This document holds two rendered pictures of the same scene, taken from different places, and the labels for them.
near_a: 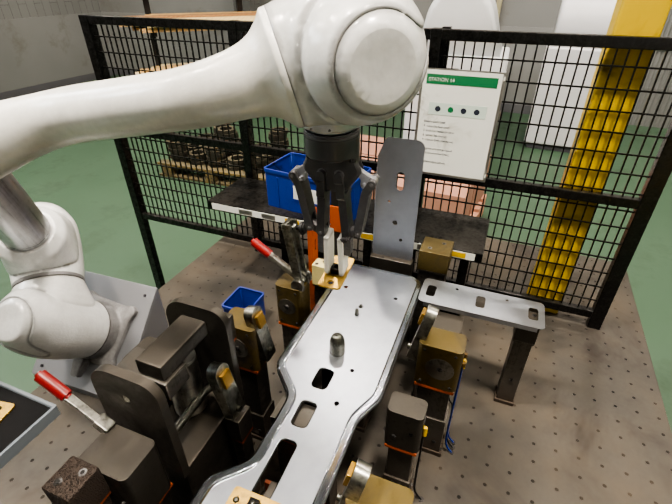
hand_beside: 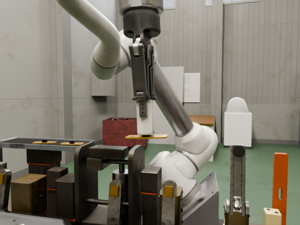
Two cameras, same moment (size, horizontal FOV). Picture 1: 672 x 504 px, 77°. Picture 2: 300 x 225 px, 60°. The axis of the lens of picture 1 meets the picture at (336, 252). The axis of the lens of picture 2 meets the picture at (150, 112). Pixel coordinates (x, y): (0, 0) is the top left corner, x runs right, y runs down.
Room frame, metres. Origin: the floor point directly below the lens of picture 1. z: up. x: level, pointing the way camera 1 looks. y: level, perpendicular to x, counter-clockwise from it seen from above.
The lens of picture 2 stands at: (0.50, -0.52, 1.34)
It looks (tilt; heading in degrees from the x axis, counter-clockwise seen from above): 4 degrees down; 82
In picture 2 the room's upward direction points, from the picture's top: straight up
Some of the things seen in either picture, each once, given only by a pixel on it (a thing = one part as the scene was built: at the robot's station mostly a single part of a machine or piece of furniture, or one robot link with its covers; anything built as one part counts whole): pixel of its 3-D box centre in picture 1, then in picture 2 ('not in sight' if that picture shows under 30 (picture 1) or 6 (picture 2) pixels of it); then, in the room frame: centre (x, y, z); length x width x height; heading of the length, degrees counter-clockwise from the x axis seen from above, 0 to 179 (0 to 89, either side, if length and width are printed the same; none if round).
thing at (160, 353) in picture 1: (189, 429); (111, 222); (0.49, 0.28, 0.95); 0.18 x 0.13 x 0.49; 158
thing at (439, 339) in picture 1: (439, 397); not in sight; (0.63, -0.23, 0.87); 0.12 x 0.07 x 0.35; 68
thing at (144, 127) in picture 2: (342, 253); (144, 117); (0.56, -0.01, 1.30); 0.03 x 0.01 x 0.07; 161
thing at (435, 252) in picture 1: (429, 298); not in sight; (0.97, -0.27, 0.88); 0.08 x 0.08 x 0.36; 68
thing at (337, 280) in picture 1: (336, 269); (146, 134); (0.57, 0.00, 1.26); 0.08 x 0.04 x 0.01; 161
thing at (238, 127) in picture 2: not in sight; (237, 122); (3.72, 5.91, 0.65); 0.69 x 0.59 x 1.30; 158
